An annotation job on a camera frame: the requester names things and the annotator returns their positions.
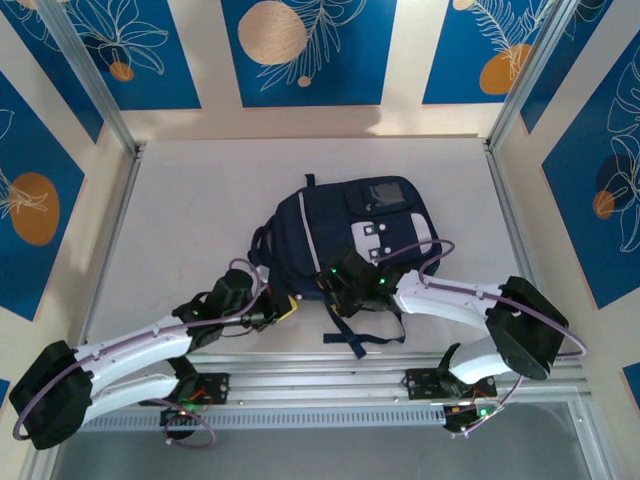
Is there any navy blue backpack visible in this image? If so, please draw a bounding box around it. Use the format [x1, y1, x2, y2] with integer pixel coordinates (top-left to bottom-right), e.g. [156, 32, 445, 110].
[248, 173, 442, 359]

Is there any black controller board green light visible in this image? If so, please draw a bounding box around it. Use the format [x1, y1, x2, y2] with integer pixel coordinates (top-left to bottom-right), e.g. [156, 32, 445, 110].
[158, 403, 204, 442]
[442, 401, 496, 440]

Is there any aluminium cross rail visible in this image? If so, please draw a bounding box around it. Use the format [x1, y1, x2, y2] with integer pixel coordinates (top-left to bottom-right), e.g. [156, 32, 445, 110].
[42, 349, 594, 415]

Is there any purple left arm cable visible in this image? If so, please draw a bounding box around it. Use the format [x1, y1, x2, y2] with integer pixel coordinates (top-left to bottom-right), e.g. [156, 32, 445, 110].
[12, 257, 271, 449]

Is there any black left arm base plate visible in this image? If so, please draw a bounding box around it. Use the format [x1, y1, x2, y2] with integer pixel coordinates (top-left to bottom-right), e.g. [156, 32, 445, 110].
[169, 372, 231, 407]

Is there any grey slotted cable duct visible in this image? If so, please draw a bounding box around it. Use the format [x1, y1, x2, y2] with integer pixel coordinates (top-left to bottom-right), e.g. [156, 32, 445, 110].
[79, 405, 447, 433]

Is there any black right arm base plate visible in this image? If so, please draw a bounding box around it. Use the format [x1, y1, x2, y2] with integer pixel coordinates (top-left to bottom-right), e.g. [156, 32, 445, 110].
[399, 367, 500, 402]

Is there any aluminium side rail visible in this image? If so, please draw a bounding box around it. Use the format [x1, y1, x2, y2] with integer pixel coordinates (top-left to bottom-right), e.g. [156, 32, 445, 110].
[482, 139, 564, 361]
[74, 142, 146, 361]

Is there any aluminium frame post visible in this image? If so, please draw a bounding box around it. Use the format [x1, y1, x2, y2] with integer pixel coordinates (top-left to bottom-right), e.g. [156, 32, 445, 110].
[34, 0, 139, 154]
[487, 0, 589, 149]

